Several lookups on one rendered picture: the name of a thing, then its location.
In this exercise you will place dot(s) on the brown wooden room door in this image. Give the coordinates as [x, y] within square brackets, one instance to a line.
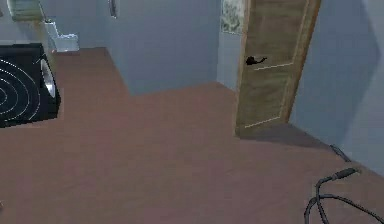
[266, 93]

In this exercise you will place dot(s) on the dark grey flat bar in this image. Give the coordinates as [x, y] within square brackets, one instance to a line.
[340, 152]

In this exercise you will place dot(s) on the framed green picture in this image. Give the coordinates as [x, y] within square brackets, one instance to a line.
[232, 16]

